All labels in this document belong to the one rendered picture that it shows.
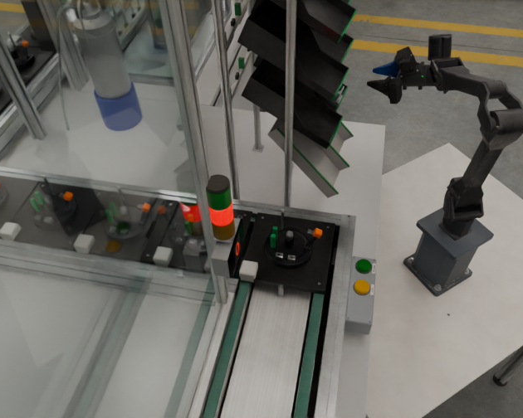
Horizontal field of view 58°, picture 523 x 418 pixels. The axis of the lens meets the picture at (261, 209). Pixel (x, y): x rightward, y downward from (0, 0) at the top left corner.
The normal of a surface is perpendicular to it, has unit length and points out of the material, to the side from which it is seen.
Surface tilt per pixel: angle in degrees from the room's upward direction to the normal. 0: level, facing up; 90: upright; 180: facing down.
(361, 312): 0
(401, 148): 0
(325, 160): 45
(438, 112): 0
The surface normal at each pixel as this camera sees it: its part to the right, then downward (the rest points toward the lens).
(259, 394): -0.03, -0.65
